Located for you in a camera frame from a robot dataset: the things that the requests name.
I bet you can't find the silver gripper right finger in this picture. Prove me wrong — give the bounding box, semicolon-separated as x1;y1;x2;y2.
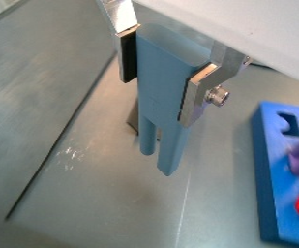
180;41;252;127

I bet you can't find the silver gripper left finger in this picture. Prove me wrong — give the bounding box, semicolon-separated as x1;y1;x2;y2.
97;0;141;83

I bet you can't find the light blue two-legged peg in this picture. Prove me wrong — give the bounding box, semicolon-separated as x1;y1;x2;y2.
137;24;209;176

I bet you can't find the blue shape-sorting board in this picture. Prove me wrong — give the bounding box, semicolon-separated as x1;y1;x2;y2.
252;102;299;247

